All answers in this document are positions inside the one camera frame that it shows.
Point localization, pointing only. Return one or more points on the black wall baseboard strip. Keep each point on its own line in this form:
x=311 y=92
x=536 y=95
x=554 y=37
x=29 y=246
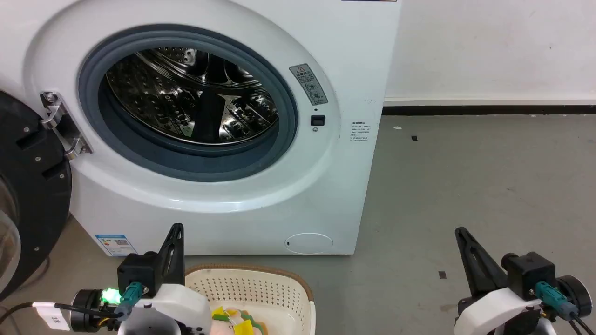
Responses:
x=489 y=110

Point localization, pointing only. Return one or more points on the grey rubber door gasket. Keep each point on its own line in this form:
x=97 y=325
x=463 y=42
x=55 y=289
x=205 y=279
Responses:
x=139 y=153

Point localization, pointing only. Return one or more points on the stainless steel washing machine drum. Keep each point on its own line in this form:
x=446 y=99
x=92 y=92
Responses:
x=186 y=93

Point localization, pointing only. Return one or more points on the grey warning sticker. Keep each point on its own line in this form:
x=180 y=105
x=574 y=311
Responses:
x=308 y=84

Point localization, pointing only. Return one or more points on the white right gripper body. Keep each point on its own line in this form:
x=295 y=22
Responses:
x=493 y=311

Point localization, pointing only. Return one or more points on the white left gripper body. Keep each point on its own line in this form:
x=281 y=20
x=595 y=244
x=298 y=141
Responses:
x=172 y=307

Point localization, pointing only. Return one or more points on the black washing machine door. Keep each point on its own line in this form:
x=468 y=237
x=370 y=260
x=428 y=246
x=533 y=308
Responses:
x=32 y=186

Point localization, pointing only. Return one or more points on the cream perforated laundry basket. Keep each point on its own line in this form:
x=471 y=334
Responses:
x=260 y=291

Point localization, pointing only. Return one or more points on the blue energy label sticker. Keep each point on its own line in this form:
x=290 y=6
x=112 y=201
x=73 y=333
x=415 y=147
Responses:
x=115 y=244

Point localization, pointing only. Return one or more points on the yellow and green plush toy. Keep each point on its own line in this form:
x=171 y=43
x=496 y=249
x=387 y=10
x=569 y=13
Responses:
x=235 y=322

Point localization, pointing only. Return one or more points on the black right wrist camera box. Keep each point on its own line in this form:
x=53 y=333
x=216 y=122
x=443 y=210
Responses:
x=531 y=272

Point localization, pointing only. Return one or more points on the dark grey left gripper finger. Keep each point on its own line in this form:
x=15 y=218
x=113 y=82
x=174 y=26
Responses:
x=173 y=253

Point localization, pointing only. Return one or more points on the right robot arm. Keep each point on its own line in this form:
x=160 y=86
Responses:
x=575 y=293

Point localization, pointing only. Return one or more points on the white front-load washing machine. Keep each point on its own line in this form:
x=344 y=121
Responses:
x=326 y=186

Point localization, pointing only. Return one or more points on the silver metal door hinge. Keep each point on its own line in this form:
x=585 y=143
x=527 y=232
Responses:
x=60 y=123

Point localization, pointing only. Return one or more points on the round white filter cover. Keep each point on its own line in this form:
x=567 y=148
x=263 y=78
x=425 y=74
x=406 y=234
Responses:
x=308 y=243

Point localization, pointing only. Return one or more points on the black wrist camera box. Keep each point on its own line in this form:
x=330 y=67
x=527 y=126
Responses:
x=137 y=272
x=531 y=272

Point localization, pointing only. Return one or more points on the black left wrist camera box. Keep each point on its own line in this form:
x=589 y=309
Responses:
x=137 y=272

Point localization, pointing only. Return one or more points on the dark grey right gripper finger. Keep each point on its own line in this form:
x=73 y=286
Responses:
x=477 y=260

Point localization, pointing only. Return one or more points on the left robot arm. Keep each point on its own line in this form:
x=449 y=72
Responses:
x=86 y=309

